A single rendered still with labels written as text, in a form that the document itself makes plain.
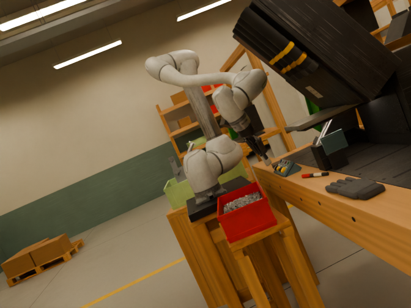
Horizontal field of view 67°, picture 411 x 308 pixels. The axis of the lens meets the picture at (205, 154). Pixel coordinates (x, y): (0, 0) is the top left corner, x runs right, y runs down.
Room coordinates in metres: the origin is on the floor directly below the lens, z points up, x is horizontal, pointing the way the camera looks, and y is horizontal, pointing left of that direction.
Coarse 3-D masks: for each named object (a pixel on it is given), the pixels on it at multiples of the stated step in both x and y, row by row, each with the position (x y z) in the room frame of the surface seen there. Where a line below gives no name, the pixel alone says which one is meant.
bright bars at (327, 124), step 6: (330, 120) 1.24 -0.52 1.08; (324, 126) 1.27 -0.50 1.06; (324, 132) 1.24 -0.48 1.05; (318, 138) 1.27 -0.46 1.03; (318, 144) 1.24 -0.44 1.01; (312, 150) 1.28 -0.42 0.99; (318, 150) 1.23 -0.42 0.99; (324, 150) 1.23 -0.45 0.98; (318, 156) 1.24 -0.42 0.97; (324, 156) 1.23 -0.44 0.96; (318, 162) 1.27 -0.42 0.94; (324, 162) 1.23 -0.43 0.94; (324, 168) 1.23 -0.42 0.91; (330, 168) 1.23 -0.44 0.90
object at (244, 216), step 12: (240, 192) 1.48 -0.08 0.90; (252, 192) 1.47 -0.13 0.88; (228, 204) 1.44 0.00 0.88; (240, 204) 1.33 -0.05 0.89; (252, 204) 1.17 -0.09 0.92; (264, 204) 1.17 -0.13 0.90; (228, 216) 1.18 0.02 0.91; (240, 216) 1.18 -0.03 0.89; (252, 216) 1.18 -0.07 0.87; (264, 216) 1.17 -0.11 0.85; (228, 228) 1.19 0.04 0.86; (240, 228) 1.18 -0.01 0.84; (252, 228) 1.18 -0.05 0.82; (264, 228) 1.18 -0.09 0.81; (228, 240) 1.19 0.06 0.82
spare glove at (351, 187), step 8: (336, 184) 0.98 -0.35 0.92; (344, 184) 0.95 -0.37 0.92; (352, 184) 0.91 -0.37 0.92; (360, 184) 0.89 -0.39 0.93; (368, 184) 0.87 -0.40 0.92; (376, 184) 0.84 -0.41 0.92; (336, 192) 0.95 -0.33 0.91; (344, 192) 0.90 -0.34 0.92; (352, 192) 0.86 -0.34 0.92; (360, 192) 0.84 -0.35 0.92; (368, 192) 0.82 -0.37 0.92; (376, 192) 0.82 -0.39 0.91
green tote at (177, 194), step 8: (240, 168) 2.24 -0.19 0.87; (224, 176) 2.24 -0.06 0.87; (232, 176) 2.24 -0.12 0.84; (168, 184) 2.51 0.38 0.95; (176, 184) 2.23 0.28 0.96; (184, 184) 2.23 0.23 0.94; (168, 192) 2.23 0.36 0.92; (176, 192) 2.23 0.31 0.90; (184, 192) 2.23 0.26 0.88; (192, 192) 2.23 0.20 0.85; (176, 200) 2.23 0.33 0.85; (184, 200) 2.23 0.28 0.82; (176, 208) 2.23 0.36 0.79
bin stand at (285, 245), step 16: (272, 208) 1.37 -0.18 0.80; (288, 224) 1.17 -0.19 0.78; (240, 240) 1.18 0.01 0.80; (256, 240) 1.16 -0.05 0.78; (272, 240) 1.45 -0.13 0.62; (288, 240) 1.17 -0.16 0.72; (240, 256) 1.16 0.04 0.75; (288, 256) 1.21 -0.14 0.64; (288, 272) 1.45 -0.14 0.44; (304, 272) 1.17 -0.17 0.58; (256, 288) 1.16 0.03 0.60; (304, 288) 1.17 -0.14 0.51; (256, 304) 1.16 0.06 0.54; (304, 304) 1.45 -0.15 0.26; (320, 304) 1.17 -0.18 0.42
